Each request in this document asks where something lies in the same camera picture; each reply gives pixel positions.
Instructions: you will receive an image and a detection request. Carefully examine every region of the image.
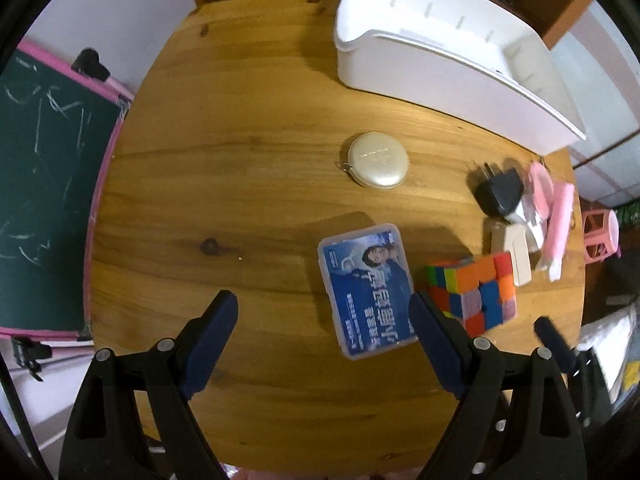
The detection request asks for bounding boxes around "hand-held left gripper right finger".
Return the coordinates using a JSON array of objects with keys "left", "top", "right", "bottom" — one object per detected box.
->
[{"left": 409, "top": 291, "right": 588, "bottom": 480}]

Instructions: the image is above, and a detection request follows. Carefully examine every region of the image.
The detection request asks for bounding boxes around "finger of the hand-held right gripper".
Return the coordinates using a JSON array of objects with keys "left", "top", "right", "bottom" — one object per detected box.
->
[{"left": 534, "top": 316, "right": 615, "bottom": 418}]

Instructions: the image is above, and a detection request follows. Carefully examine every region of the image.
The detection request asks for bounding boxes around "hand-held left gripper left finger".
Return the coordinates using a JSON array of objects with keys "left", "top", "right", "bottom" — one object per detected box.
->
[{"left": 59, "top": 289, "right": 239, "bottom": 480}]

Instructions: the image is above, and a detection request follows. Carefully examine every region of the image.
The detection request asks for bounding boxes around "multicoloured puzzle cube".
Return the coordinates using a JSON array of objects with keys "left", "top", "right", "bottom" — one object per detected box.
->
[{"left": 425, "top": 251, "right": 518, "bottom": 337}]

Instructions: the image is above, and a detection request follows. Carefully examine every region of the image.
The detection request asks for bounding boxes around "clear card case blue label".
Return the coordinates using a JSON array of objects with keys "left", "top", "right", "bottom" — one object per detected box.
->
[{"left": 317, "top": 223, "right": 420, "bottom": 361}]

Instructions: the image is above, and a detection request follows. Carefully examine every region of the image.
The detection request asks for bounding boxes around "cream rectangular block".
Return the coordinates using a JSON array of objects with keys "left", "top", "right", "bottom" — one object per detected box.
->
[{"left": 490, "top": 219, "right": 532, "bottom": 287}]

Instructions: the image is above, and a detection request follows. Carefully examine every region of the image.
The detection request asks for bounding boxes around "clear white item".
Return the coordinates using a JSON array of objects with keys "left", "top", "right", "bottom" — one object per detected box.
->
[{"left": 507, "top": 195, "right": 548, "bottom": 256}]

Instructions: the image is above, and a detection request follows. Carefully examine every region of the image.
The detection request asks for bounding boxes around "pink correction tape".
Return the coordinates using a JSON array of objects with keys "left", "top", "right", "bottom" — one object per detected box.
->
[{"left": 527, "top": 160, "right": 556, "bottom": 221}]

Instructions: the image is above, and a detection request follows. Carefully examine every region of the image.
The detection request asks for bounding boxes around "black power adapter plug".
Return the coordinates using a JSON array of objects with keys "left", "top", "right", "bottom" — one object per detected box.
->
[{"left": 468, "top": 160, "right": 525, "bottom": 218}]

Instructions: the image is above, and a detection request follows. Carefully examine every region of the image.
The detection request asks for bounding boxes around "round cream compact case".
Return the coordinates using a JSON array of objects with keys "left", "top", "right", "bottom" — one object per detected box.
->
[{"left": 347, "top": 131, "right": 411, "bottom": 191}]

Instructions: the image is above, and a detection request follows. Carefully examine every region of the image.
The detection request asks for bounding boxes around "white plastic storage bin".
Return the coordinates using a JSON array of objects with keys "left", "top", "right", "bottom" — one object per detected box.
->
[{"left": 333, "top": 0, "right": 588, "bottom": 156}]

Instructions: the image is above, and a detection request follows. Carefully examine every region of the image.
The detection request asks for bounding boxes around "pink plastic stool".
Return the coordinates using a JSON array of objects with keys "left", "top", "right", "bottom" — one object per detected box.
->
[{"left": 581, "top": 208, "right": 622, "bottom": 263}]

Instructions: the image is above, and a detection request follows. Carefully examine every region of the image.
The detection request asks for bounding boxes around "pink and white tube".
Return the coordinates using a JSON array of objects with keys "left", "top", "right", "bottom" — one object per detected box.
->
[{"left": 535, "top": 181, "right": 577, "bottom": 282}]

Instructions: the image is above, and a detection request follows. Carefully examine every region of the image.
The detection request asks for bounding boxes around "green item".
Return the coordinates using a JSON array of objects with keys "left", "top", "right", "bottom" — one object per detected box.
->
[{"left": 617, "top": 199, "right": 640, "bottom": 227}]

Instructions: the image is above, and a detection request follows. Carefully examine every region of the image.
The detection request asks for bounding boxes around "light blue wardrobe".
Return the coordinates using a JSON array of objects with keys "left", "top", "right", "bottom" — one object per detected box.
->
[{"left": 550, "top": 0, "right": 640, "bottom": 206}]

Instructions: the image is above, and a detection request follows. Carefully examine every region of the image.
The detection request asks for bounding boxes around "black clip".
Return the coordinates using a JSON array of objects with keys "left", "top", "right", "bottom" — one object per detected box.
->
[{"left": 71, "top": 48, "right": 111, "bottom": 82}]

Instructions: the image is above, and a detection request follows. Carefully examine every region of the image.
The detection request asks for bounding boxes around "black clamp bracket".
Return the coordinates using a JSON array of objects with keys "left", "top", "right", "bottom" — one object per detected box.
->
[{"left": 10, "top": 337, "right": 53, "bottom": 381}]

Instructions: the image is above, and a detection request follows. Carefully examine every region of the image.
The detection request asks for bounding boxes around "green chalkboard pink frame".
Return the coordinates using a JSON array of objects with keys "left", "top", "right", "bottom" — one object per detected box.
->
[{"left": 0, "top": 42, "right": 133, "bottom": 343}]

